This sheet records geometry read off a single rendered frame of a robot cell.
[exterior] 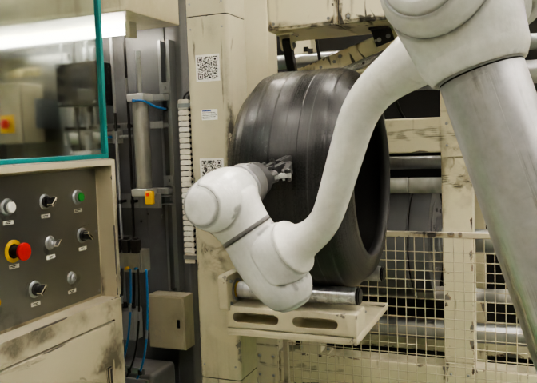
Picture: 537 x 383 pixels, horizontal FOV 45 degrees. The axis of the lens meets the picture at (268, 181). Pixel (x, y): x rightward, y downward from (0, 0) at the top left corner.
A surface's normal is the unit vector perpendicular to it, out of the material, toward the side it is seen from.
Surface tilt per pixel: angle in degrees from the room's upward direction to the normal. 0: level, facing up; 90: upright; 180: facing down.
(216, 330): 90
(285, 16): 90
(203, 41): 90
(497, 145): 89
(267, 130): 64
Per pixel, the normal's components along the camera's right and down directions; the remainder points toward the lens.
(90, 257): 0.92, -0.01
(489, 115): -0.44, 0.03
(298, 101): -0.30, -0.63
